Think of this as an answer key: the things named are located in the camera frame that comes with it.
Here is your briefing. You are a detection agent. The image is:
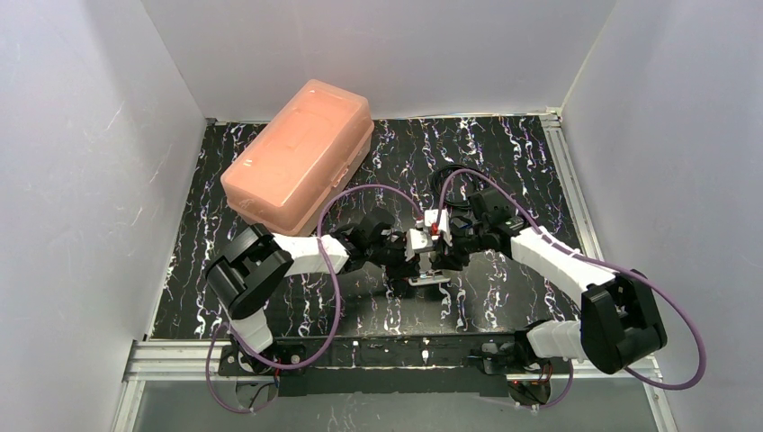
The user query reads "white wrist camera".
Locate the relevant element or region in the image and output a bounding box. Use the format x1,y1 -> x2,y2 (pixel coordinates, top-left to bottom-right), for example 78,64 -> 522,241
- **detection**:
405,229 -> 433,261
423,209 -> 452,245

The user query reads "pink plastic storage box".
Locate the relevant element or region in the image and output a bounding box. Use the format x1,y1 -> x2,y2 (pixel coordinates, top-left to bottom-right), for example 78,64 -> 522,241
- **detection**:
221,79 -> 374,236

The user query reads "beige small stapler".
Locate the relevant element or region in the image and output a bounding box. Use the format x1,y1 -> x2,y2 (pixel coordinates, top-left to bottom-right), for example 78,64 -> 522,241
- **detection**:
407,270 -> 451,287

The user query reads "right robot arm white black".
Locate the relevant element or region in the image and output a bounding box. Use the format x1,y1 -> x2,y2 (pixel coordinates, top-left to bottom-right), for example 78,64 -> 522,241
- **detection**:
423,191 -> 668,374

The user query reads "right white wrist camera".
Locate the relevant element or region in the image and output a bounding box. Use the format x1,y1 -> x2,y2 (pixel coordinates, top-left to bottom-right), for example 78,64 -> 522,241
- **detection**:
423,209 -> 452,245

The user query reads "aluminium frame rail right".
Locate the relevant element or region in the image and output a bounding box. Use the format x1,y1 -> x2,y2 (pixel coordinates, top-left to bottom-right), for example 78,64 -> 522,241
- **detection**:
539,108 -> 605,261

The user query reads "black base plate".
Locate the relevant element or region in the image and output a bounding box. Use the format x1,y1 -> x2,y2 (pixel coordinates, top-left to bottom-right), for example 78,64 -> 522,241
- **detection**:
214,333 -> 570,402

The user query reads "aluminium frame rail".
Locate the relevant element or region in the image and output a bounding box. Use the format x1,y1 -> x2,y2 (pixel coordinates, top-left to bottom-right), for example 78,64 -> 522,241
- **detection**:
539,108 -> 605,261
121,338 -> 663,383

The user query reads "aluminium frame rail front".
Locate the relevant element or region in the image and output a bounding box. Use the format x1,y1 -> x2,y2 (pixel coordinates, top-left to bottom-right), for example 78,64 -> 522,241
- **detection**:
121,338 -> 663,383

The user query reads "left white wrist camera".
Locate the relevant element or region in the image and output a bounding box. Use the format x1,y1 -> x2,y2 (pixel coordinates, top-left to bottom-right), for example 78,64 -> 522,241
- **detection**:
405,229 -> 433,261

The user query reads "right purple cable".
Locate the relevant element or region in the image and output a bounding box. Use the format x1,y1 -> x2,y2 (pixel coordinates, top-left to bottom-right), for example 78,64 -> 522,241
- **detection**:
437,167 -> 709,412

